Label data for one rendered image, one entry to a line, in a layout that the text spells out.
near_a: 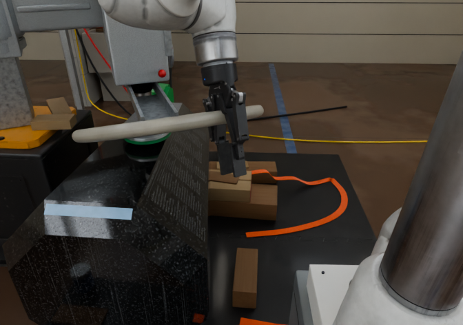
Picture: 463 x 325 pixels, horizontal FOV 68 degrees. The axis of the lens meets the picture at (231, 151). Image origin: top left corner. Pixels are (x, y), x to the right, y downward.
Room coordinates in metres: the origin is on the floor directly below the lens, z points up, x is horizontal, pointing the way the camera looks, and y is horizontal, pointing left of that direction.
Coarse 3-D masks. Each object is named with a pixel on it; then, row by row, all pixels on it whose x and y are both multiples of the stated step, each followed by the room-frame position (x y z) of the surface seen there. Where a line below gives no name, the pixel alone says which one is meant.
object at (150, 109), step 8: (128, 88) 1.36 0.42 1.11; (160, 88) 1.32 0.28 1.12; (144, 96) 1.35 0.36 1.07; (152, 96) 1.35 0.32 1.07; (160, 96) 1.31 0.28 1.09; (136, 104) 1.14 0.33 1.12; (144, 104) 1.26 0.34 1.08; (152, 104) 1.26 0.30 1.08; (160, 104) 1.26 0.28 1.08; (168, 104) 1.15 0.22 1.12; (136, 112) 1.13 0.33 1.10; (144, 112) 1.17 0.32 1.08; (152, 112) 1.17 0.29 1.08; (160, 112) 1.17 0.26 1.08; (168, 112) 1.16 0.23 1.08; (176, 112) 1.05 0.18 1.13; (144, 120) 1.02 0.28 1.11
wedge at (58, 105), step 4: (48, 100) 1.99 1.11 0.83; (52, 100) 1.99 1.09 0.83; (56, 100) 2.00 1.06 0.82; (60, 100) 2.00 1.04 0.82; (64, 100) 2.01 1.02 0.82; (48, 104) 1.94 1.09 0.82; (52, 104) 1.95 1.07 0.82; (56, 104) 1.95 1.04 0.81; (60, 104) 1.95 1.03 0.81; (64, 104) 1.96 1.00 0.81; (52, 108) 1.90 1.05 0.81; (56, 108) 1.91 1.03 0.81; (60, 108) 1.91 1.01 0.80; (64, 108) 1.92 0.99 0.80; (68, 108) 1.92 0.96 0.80; (52, 112) 1.86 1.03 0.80; (56, 112) 1.86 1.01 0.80; (60, 112) 1.87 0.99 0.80; (64, 112) 1.87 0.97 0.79; (68, 112) 1.88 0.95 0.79
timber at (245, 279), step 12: (240, 252) 1.43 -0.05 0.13; (252, 252) 1.43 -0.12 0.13; (240, 264) 1.34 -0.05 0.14; (252, 264) 1.34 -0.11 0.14; (240, 276) 1.26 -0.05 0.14; (252, 276) 1.26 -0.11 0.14; (240, 288) 1.19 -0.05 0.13; (252, 288) 1.19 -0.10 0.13; (240, 300) 1.16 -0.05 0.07; (252, 300) 1.16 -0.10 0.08
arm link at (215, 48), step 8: (216, 32) 0.70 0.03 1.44; (224, 32) 0.71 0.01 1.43; (232, 32) 0.72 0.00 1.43; (200, 40) 0.70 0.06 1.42; (208, 40) 0.70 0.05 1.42; (216, 40) 0.70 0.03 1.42; (224, 40) 0.70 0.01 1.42; (232, 40) 0.71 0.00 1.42; (200, 48) 0.70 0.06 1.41; (208, 48) 0.69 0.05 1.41; (216, 48) 0.69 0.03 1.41; (224, 48) 0.69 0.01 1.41; (232, 48) 0.70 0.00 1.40; (200, 56) 0.70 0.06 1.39; (208, 56) 0.69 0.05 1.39; (216, 56) 0.68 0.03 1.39; (224, 56) 0.69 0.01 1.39; (232, 56) 0.70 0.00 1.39; (200, 64) 0.70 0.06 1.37; (208, 64) 0.70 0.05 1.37; (216, 64) 0.69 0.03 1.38
